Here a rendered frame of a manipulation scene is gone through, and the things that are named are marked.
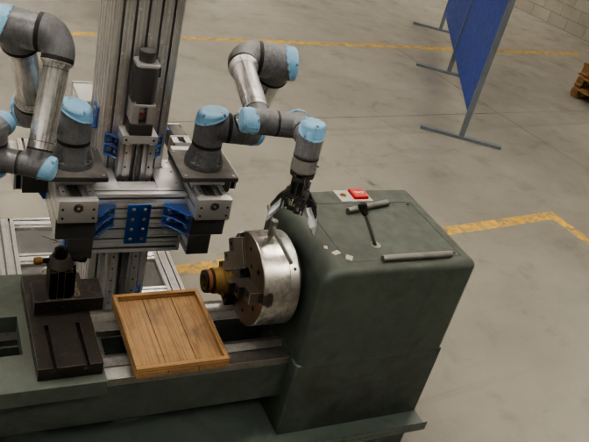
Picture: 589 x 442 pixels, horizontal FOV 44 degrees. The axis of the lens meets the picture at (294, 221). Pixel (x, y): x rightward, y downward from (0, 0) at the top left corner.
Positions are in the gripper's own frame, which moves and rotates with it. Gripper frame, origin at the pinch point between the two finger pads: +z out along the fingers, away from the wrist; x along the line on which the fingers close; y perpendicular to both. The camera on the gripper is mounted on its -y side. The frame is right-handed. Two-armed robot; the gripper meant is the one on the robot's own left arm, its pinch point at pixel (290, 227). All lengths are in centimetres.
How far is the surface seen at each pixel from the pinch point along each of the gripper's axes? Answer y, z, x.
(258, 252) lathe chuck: -0.9, 12.3, -8.4
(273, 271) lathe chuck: 2.3, 15.4, -1.8
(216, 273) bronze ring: 3.2, 22.0, -19.4
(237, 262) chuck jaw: -4.5, 20.5, -14.9
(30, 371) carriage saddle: 49, 42, -55
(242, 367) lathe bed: 8, 50, -4
